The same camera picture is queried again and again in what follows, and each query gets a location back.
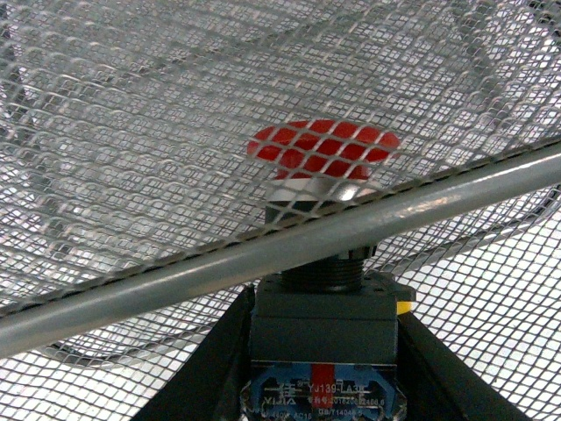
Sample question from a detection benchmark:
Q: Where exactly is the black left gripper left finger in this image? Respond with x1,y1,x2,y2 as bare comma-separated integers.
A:
133,287,255,420

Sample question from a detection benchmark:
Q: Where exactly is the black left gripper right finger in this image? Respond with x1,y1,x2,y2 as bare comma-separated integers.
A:
397,313,529,420

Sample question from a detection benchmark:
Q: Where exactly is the red emergency stop button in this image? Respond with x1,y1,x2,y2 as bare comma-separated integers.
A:
241,119,415,420

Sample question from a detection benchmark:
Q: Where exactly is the silver mesh tray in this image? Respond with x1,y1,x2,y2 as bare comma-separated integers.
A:
1,1,560,420

